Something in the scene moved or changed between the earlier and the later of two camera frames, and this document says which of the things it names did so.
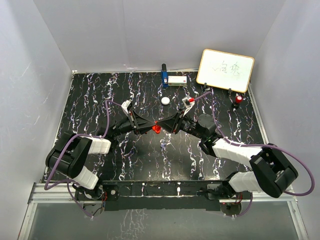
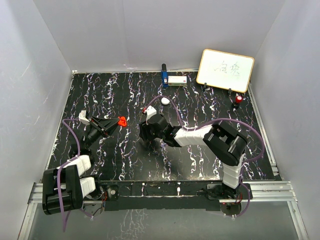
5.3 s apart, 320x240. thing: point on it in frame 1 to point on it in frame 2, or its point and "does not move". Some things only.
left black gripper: (140, 122) to (104, 126)
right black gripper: (174, 122) to (145, 133)
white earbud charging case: (165, 100) does not move
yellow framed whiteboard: (225, 70) does not move
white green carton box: (177, 81) does not move
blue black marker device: (164, 75) does not move
